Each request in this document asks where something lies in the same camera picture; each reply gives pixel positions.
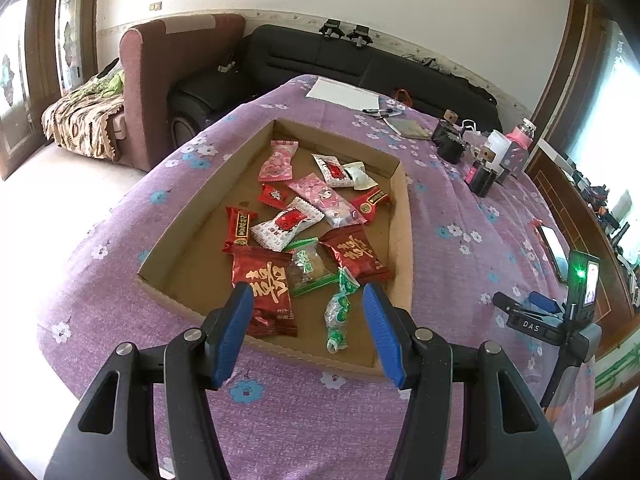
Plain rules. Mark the patterned blanket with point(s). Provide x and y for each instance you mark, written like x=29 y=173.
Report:
x=78 y=121

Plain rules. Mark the black cylinder container back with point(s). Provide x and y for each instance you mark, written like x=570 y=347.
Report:
x=448 y=139

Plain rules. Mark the brown cardboard tray box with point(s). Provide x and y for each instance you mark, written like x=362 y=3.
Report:
x=187 y=273

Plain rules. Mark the black cylinder container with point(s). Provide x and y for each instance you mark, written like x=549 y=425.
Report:
x=480 y=176
x=448 y=139

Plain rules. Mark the black leather sofa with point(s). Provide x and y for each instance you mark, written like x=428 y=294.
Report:
x=272 y=55

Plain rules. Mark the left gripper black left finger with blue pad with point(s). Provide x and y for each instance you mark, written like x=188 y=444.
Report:
x=111 y=433

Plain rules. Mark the green white candy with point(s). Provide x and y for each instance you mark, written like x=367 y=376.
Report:
x=337 y=311

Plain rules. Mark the long pink snack packet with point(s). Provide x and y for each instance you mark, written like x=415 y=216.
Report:
x=278 y=166

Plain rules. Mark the black cylinder container front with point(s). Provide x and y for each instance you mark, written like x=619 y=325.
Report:
x=480 y=176

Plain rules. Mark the pink lidded bottle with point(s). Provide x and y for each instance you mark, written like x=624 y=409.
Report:
x=521 y=139

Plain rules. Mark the red gold candy bar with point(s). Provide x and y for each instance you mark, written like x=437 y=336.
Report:
x=239 y=222

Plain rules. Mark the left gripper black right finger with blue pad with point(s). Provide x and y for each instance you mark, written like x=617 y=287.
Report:
x=505 y=434

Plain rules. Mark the red gold-seal candy bar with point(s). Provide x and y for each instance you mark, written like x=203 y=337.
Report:
x=367 y=204

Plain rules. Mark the white paper sheet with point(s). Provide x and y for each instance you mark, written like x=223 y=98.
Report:
x=345 y=95

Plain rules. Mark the small red candy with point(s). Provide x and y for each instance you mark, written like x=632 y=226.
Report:
x=273 y=197

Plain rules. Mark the smartphone in red case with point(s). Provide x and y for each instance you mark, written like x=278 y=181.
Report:
x=555 y=252

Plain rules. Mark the clear green-edged snack bag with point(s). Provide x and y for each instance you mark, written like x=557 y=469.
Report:
x=307 y=271

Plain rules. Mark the purple floral tablecloth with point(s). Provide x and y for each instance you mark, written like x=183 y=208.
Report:
x=277 y=419

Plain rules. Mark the maroon armchair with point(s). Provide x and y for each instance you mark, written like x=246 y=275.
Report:
x=157 y=54

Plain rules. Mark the brown notebook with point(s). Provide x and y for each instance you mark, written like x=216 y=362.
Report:
x=408 y=129

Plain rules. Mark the white cylindrical jar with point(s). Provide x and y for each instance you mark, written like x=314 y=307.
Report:
x=499 y=144

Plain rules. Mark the white red square snack packet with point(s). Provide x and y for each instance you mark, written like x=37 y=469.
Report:
x=277 y=233

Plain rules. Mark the large red gold-character packet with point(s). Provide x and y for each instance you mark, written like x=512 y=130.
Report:
x=265 y=272

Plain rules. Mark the wooden side cabinet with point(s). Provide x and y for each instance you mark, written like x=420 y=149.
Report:
x=579 y=226

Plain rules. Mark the small white sachet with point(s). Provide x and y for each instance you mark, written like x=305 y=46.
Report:
x=357 y=172

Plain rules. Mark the large pink cartoon packet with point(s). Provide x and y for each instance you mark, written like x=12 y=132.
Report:
x=336 y=209

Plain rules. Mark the white red-print snack packet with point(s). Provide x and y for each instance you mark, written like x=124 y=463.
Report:
x=333 y=171

